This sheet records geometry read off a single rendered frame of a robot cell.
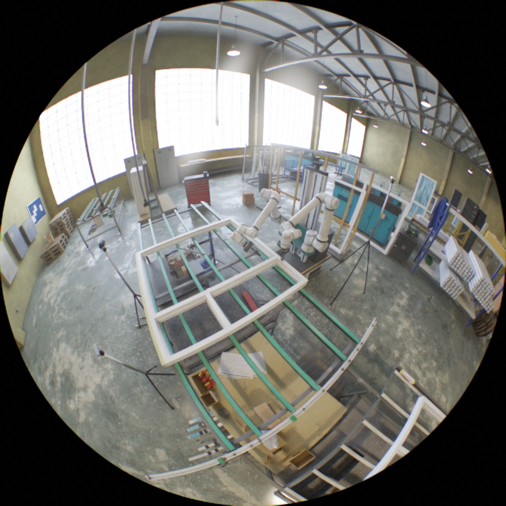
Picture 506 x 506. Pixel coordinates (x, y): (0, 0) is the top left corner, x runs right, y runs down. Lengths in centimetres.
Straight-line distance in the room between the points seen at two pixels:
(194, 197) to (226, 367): 447
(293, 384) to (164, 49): 1109
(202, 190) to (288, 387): 481
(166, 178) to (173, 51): 686
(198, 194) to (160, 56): 760
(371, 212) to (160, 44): 1106
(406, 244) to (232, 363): 433
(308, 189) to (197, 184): 342
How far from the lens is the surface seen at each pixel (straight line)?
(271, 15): 947
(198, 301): 154
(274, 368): 153
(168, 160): 828
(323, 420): 165
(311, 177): 229
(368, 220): 494
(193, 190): 500
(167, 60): 983
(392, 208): 465
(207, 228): 236
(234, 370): 152
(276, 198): 195
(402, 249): 467
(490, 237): 492
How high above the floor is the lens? 214
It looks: 41 degrees down
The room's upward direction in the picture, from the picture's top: 2 degrees clockwise
